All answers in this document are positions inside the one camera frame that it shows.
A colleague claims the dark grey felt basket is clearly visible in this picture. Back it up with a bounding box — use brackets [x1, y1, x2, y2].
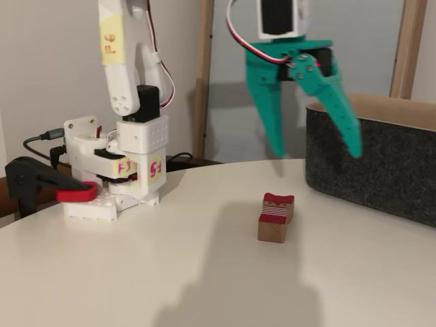
[305, 92, 436, 228]

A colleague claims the grey usb cable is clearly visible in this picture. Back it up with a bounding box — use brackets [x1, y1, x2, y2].
[22, 127, 66, 163]

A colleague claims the short black plug cable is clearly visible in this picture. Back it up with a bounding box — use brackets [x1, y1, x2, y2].
[50, 144, 68, 170]

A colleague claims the black power cable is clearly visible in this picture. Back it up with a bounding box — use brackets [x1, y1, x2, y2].
[165, 151, 196, 172]

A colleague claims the wooden block red striped top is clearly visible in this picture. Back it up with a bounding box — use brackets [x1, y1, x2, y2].
[257, 191, 296, 244]

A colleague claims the light wooden frame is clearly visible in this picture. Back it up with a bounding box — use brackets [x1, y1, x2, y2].
[191, 0, 429, 161]

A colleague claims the black clamp red pad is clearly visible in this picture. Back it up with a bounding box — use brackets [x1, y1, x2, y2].
[4, 155, 99, 219]

